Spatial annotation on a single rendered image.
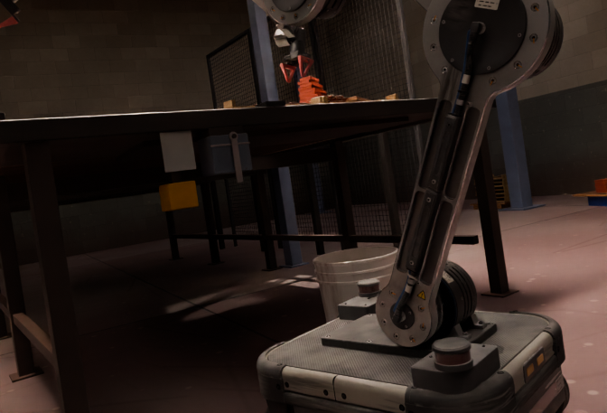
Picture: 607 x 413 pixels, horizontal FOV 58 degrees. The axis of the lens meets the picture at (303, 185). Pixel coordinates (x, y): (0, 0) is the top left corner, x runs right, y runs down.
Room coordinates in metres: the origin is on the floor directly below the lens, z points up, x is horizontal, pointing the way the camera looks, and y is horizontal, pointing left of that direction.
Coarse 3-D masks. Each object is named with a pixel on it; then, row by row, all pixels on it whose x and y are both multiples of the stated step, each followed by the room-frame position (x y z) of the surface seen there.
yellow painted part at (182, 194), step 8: (168, 176) 1.66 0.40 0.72; (176, 176) 1.65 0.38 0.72; (168, 184) 1.60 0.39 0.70; (176, 184) 1.61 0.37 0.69; (184, 184) 1.62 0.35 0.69; (192, 184) 1.64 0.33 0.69; (160, 192) 1.65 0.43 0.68; (168, 192) 1.60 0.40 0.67; (176, 192) 1.61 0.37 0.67; (184, 192) 1.62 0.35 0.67; (192, 192) 1.64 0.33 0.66; (168, 200) 1.60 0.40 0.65; (176, 200) 1.61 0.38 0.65; (184, 200) 1.62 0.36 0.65; (192, 200) 1.64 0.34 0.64; (168, 208) 1.61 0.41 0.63; (176, 208) 1.60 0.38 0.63; (184, 208) 1.62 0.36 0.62
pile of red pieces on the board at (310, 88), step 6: (306, 78) 3.17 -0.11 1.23; (312, 78) 3.19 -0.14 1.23; (300, 84) 3.19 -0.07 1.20; (306, 84) 3.17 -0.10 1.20; (312, 84) 3.16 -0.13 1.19; (318, 84) 3.25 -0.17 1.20; (300, 90) 3.19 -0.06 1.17; (306, 90) 3.17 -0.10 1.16; (312, 90) 3.16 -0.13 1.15; (318, 90) 3.20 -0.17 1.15; (324, 90) 3.30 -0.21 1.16; (300, 96) 3.19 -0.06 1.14; (306, 96) 3.17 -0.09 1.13; (312, 96) 3.16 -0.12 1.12; (318, 96) 3.16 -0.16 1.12; (300, 102) 3.19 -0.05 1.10; (306, 102) 3.17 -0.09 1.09
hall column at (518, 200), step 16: (512, 96) 5.78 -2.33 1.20; (512, 112) 5.76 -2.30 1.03; (512, 128) 5.75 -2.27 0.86; (512, 144) 5.76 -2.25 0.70; (512, 160) 5.78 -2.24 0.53; (512, 176) 5.81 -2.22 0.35; (512, 192) 5.83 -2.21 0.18; (528, 192) 5.80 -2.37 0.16; (512, 208) 5.84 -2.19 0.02; (528, 208) 5.65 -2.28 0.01
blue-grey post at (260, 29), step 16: (256, 16) 4.16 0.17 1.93; (256, 32) 4.17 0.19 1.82; (256, 48) 4.20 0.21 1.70; (272, 64) 4.20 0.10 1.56; (272, 80) 4.19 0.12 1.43; (272, 96) 4.18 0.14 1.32; (288, 176) 4.20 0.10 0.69; (288, 192) 4.19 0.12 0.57; (288, 208) 4.18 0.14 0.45; (288, 224) 4.16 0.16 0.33; (288, 240) 4.16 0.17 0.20; (288, 256) 4.18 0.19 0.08
